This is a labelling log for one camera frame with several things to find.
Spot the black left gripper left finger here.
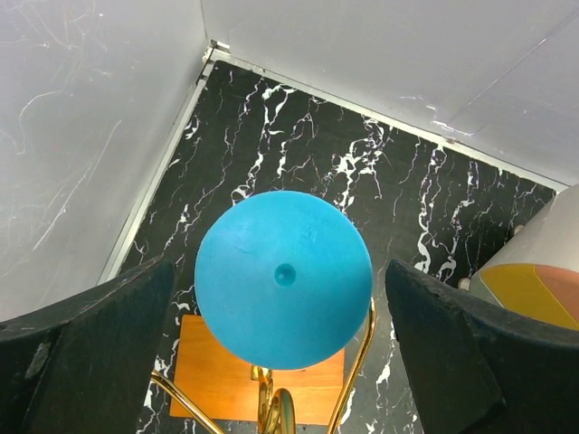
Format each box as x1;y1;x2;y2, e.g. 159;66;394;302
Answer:
1;256;176;433

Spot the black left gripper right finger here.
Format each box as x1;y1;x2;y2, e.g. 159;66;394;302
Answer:
385;260;578;433

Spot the blue wine glass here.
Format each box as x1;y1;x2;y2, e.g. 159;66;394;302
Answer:
195;191;373;370

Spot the round three-drawer cabinet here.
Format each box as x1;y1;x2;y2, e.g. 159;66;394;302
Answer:
458;185;579;330

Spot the gold wire glass rack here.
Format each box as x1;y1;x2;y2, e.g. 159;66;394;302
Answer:
151;307;376;433

